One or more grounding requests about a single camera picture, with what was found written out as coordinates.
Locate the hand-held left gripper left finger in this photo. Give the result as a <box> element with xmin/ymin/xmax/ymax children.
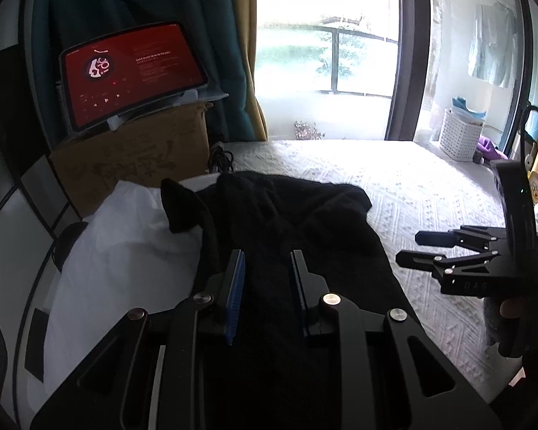
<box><xmin>29</xmin><ymin>250</ymin><xmax>247</xmax><ymax>430</ymax></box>

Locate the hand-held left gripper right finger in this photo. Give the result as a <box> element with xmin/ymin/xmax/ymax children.
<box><xmin>289</xmin><ymin>250</ymin><xmax>503</xmax><ymax>430</ymax></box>

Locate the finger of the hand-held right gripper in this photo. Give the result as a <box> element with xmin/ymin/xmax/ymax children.
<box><xmin>395</xmin><ymin>248</ymin><xmax>503</xmax><ymax>285</ymax></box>
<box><xmin>416</xmin><ymin>225</ymin><xmax>505</xmax><ymax>252</ymax></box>

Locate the black garment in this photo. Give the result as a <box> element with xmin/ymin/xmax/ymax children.
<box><xmin>160</xmin><ymin>171</ymin><xmax>414</xmax><ymax>430</ymax></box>

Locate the person's right hand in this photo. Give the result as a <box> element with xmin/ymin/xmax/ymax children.
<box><xmin>497</xmin><ymin>298</ymin><xmax>528</xmax><ymax>323</ymax></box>

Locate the purple cloth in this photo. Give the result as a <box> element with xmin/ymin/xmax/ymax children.
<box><xmin>476</xmin><ymin>137</ymin><xmax>508</xmax><ymax>162</ymax></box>

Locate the white perforated basket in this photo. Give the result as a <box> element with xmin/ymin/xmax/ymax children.
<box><xmin>439</xmin><ymin>108</ymin><xmax>484</xmax><ymax>162</ymax></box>

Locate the white cloth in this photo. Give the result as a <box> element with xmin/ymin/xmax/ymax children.
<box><xmin>42</xmin><ymin>175</ymin><xmax>225</xmax><ymax>396</ymax></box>

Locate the blue bag roll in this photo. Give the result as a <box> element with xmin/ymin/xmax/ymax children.
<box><xmin>450</xmin><ymin>96</ymin><xmax>487</xmax><ymax>122</ymax></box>

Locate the potted plant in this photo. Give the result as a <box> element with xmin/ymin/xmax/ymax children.
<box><xmin>293</xmin><ymin>120</ymin><xmax>327</xmax><ymax>141</ymax></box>

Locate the cardboard box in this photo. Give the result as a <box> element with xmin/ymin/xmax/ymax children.
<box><xmin>48</xmin><ymin>101</ymin><xmax>214</xmax><ymax>218</ymax></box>

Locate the pale blue hanging garment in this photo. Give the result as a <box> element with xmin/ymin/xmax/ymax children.
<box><xmin>468</xmin><ymin>2</ymin><xmax>519</xmax><ymax>89</ymax></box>

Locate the tablet stand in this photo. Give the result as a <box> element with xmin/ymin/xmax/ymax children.
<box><xmin>108</xmin><ymin>84</ymin><xmax>230</xmax><ymax>132</ymax></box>

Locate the balcony railing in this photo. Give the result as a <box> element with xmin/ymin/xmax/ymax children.
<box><xmin>320</xmin><ymin>18</ymin><xmax>398</xmax><ymax>100</ymax></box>

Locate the tablet with red screen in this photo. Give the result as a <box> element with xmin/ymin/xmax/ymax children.
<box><xmin>58</xmin><ymin>21</ymin><xmax>209</xmax><ymax>133</ymax></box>

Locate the black cable bundle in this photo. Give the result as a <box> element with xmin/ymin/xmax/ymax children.
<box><xmin>208</xmin><ymin>142</ymin><xmax>236</xmax><ymax>173</ymax></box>

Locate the dark sliding door post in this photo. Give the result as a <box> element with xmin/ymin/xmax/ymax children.
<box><xmin>384</xmin><ymin>0</ymin><xmax>432</xmax><ymax>142</ymax></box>

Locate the dark door frame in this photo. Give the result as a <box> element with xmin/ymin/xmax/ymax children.
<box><xmin>504</xmin><ymin>0</ymin><xmax>538</xmax><ymax>158</ymax></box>

